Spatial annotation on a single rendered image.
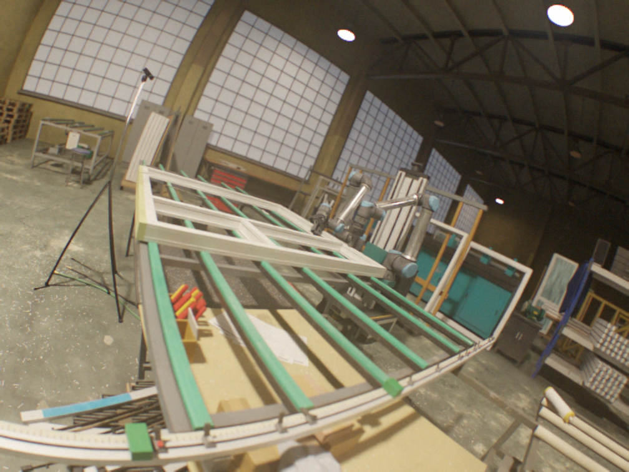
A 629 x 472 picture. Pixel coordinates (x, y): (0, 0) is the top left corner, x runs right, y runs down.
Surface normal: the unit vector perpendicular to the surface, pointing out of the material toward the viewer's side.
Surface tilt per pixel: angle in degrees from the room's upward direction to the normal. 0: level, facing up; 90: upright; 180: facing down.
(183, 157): 90
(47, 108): 90
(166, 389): 0
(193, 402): 0
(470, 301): 90
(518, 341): 90
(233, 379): 0
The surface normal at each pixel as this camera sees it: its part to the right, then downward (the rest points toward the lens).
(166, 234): 0.56, 0.37
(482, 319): -0.74, -0.19
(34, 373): 0.37, -0.91
